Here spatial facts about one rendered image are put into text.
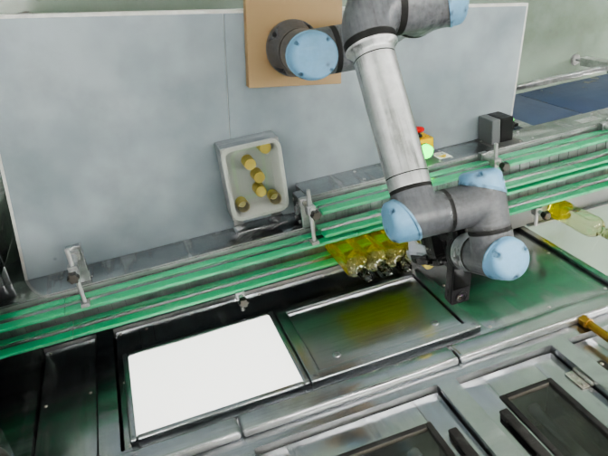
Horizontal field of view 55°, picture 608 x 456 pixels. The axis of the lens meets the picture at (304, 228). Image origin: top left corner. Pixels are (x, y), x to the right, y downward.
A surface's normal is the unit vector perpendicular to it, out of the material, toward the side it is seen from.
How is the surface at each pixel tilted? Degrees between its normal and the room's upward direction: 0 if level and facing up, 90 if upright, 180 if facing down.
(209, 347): 90
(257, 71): 5
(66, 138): 0
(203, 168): 0
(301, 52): 12
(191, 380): 90
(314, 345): 90
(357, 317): 90
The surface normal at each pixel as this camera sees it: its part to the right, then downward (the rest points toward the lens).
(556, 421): -0.12, -0.89
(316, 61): 0.12, 0.39
